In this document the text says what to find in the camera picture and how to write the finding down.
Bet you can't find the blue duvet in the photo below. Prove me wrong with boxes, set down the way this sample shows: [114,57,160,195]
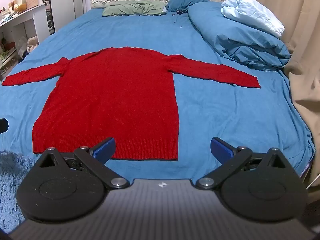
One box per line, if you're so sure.
[187,2,292,72]

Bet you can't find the grey white wardrobe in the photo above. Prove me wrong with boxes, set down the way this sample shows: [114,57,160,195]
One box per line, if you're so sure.
[49,0,92,34]

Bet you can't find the dark narrow shelf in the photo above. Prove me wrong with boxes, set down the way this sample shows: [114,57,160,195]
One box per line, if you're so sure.
[41,0,56,36]

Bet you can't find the scattered small dark bits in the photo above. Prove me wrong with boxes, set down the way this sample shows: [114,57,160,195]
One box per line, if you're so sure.
[172,10,185,28]

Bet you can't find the light blue white blanket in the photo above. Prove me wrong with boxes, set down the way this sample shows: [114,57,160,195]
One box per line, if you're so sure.
[221,0,285,38]

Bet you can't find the red knit sweater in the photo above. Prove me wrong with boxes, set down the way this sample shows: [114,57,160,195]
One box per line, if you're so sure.
[1,46,261,161]

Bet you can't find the white cable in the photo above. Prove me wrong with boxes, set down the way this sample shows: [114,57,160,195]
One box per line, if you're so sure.
[305,176,320,189]

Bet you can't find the green pillow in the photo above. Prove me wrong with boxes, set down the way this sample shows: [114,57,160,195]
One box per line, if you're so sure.
[102,0,167,17]

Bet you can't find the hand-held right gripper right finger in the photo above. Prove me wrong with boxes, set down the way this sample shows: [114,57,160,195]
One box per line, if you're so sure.
[196,137,292,190]

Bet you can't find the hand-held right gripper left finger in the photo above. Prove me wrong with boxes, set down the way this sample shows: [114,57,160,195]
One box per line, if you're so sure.
[35,137,130,190]

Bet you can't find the blue fluffy rug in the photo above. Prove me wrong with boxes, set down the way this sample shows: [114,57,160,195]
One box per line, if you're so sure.
[0,150,38,233]

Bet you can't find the clutter of desk items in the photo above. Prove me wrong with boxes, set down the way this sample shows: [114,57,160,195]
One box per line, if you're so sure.
[0,0,28,22]

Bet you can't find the beige curtain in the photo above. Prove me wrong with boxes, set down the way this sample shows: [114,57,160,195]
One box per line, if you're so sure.
[235,0,320,188]

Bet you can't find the white shelf desk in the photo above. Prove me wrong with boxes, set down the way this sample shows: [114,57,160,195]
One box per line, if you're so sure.
[0,3,47,80]

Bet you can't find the white bag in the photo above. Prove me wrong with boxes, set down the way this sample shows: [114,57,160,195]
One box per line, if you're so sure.
[26,37,40,53]

